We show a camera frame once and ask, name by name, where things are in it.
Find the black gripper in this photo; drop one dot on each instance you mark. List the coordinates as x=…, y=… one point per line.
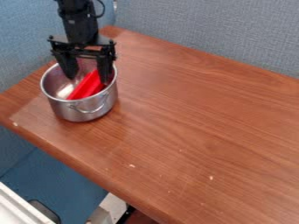
x=81, y=40

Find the red block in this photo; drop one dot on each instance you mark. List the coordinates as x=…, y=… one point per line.
x=88, y=87

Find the metal pot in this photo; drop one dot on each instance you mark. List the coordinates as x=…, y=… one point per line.
x=81, y=110

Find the white furniture edge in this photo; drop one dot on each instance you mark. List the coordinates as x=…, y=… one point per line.
x=16, y=211

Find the white table leg bracket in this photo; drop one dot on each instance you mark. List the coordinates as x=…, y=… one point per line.
x=109, y=211

